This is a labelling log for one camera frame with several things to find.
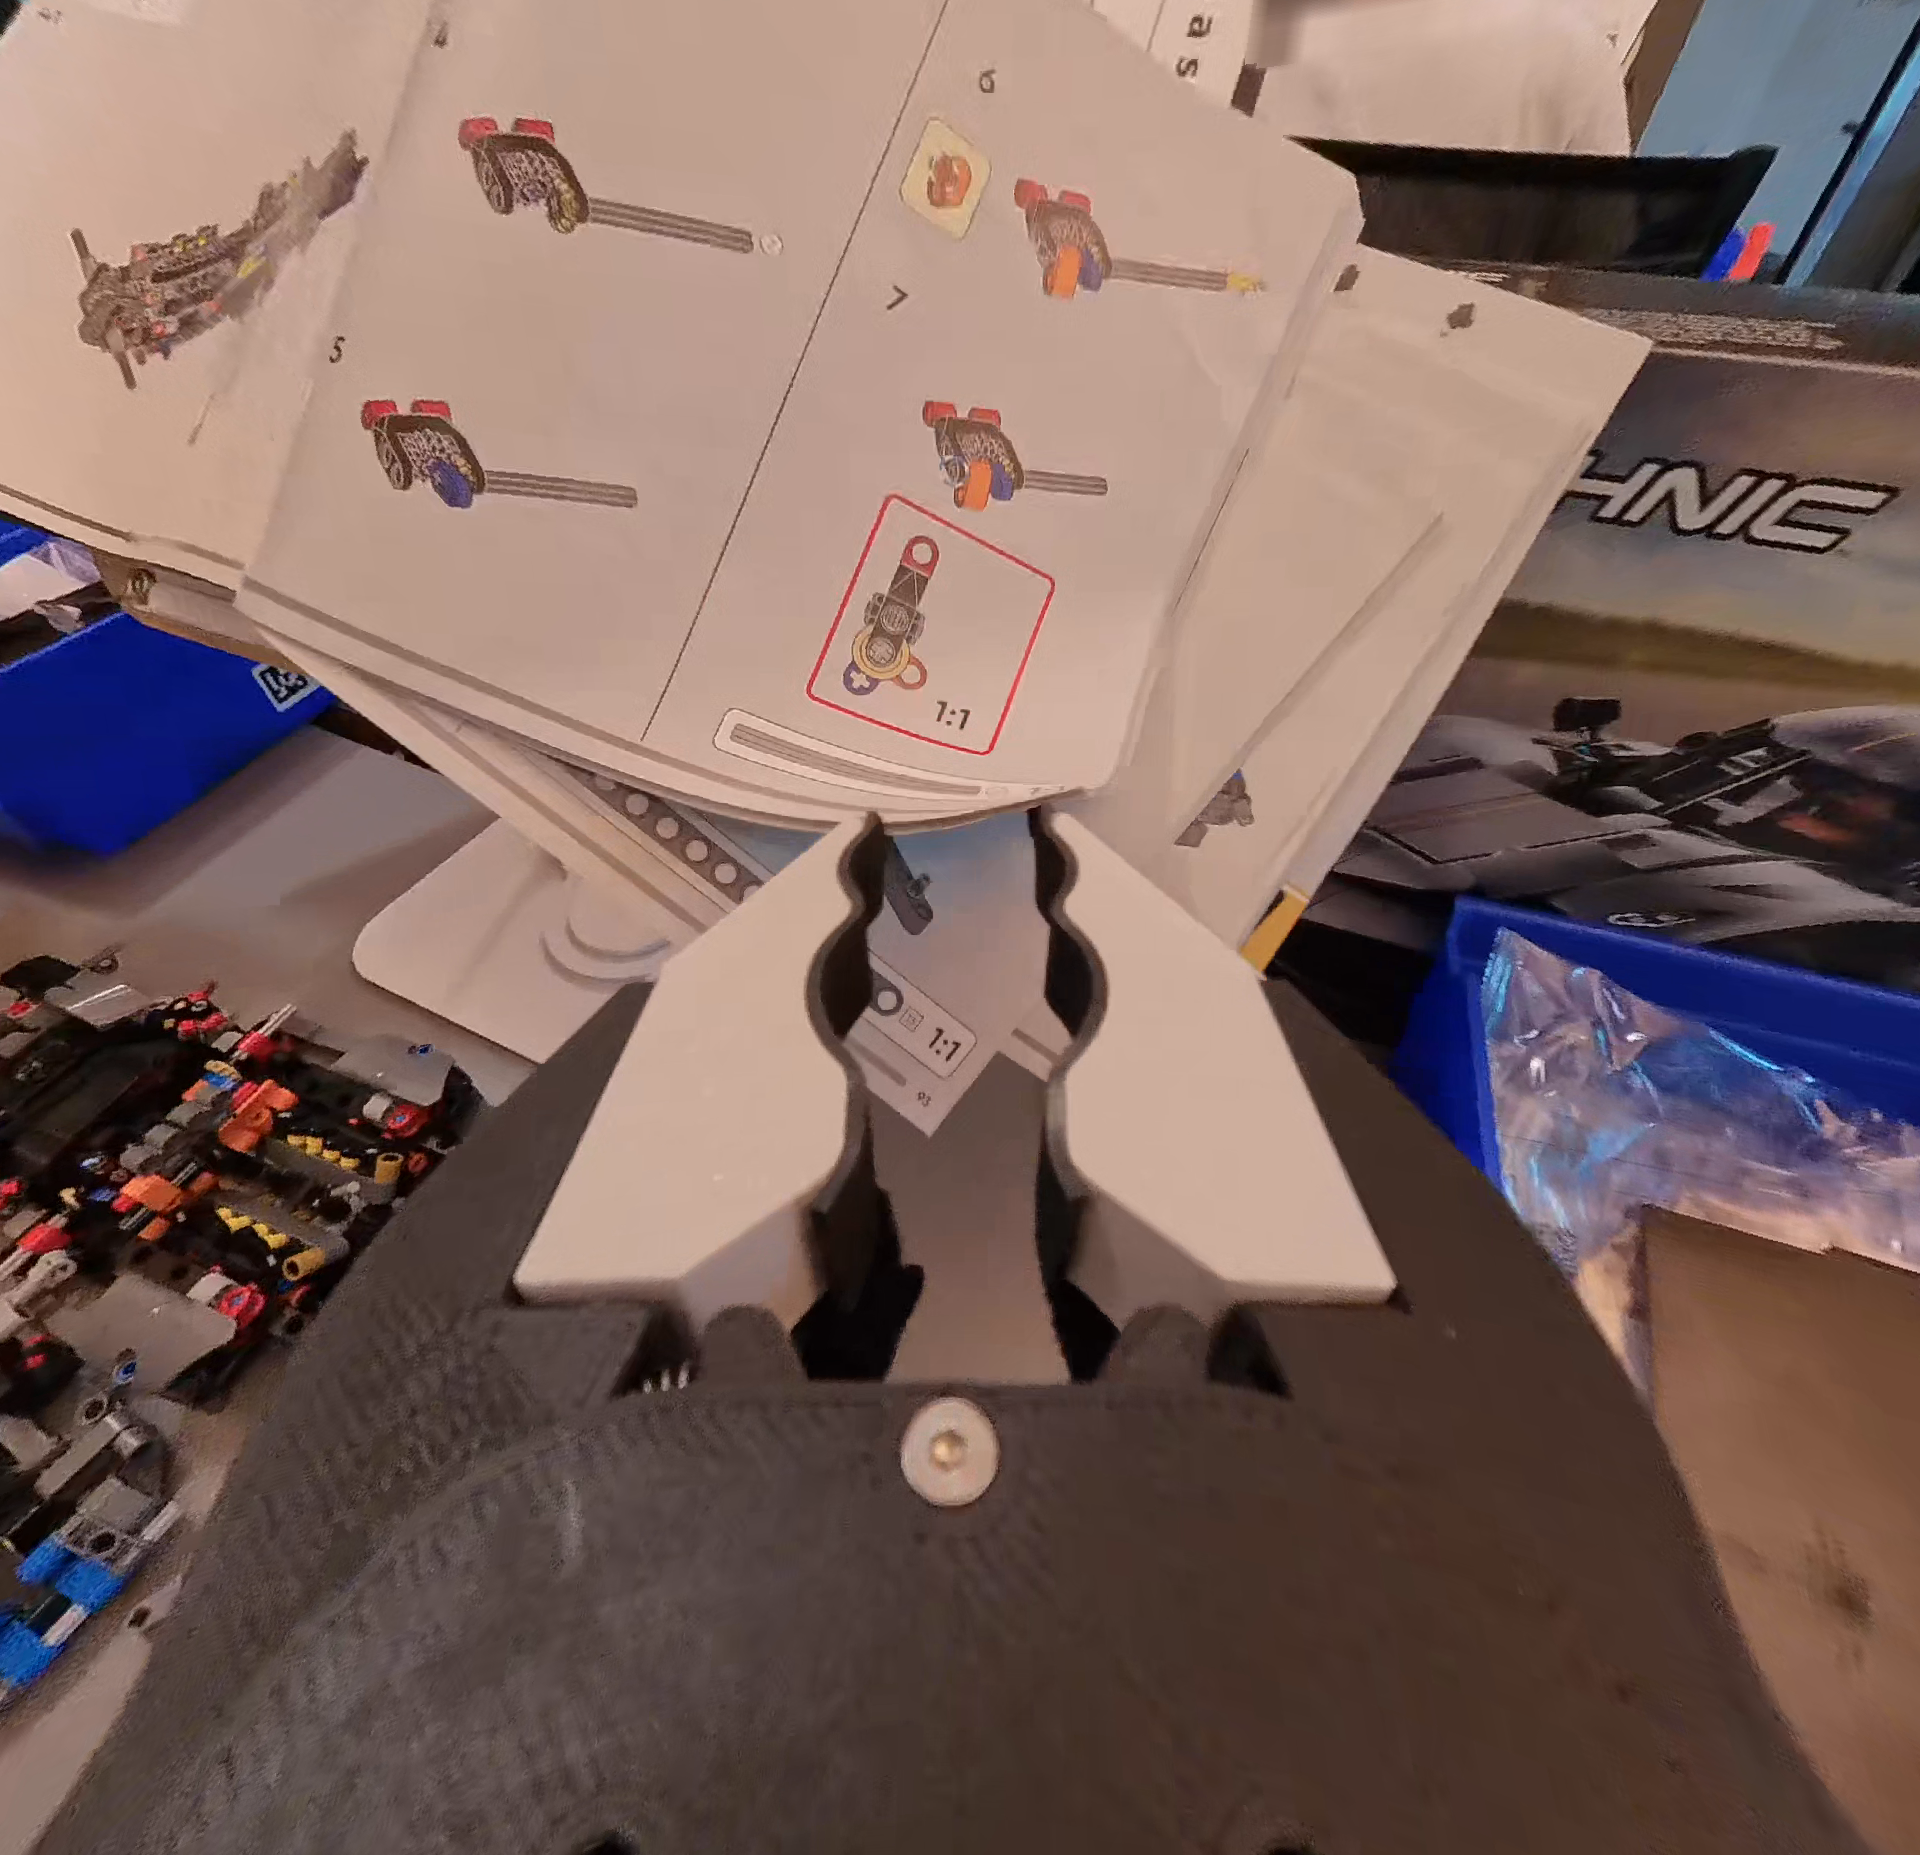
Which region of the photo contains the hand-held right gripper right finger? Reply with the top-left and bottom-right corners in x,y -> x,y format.
1028,806 -> 1401,1385

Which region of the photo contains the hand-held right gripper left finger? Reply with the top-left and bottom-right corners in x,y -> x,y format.
516,813 -> 924,1385

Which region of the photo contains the lego instruction booklet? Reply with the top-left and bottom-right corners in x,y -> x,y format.
0,0 -> 1655,1137

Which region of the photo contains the lego sub-assembly with blue parts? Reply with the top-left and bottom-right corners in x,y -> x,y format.
0,1480 -> 187,1696

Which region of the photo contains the large lego vehicle chassis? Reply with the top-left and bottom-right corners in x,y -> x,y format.
0,951 -> 486,1588

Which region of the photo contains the dark printed lego box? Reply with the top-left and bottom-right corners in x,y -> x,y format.
1275,264 -> 1920,994

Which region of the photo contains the white metal book stand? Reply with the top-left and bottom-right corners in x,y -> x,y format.
352,752 -> 782,1064

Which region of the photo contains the brown cardboard sheet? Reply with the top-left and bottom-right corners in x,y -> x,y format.
1626,1202 -> 1920,1760

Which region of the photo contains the blue plastic bin with tag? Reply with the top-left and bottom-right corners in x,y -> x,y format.
0,518 -> 338,858

